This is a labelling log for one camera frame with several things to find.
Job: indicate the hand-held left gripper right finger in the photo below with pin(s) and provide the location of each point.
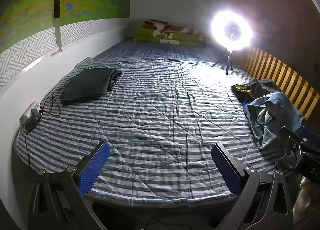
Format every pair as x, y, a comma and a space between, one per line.
226, 167

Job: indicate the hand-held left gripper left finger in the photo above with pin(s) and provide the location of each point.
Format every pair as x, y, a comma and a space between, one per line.
94, 167

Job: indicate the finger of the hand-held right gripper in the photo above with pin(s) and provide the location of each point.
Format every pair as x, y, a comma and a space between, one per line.
290, 142
311, 133

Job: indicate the grey houndstooth garment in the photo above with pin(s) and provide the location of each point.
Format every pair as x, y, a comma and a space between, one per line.
263, 86

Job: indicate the blue denim garment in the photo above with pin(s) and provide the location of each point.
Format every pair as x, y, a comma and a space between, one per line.
277, 112

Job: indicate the dark garment with yellow stripes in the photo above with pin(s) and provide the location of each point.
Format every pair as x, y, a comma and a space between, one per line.
241, 89

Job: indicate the black power adapter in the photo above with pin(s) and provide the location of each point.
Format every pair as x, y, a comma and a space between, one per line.
30, 124

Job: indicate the white power strip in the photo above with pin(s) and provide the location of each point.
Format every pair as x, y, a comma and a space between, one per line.
35, 110

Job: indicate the folded dark green garment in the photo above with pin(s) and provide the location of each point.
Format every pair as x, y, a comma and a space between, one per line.
86, 84

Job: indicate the striped blue white blanket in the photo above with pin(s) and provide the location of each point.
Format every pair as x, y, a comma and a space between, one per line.
155, 109

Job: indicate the black tripod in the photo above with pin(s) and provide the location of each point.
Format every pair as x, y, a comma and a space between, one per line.
228, 62

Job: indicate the brown floral folded quilt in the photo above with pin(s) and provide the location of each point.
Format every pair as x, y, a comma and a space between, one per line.
172, 27

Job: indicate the wooden slatted bed rail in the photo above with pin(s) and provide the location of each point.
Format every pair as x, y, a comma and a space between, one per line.
287, 77

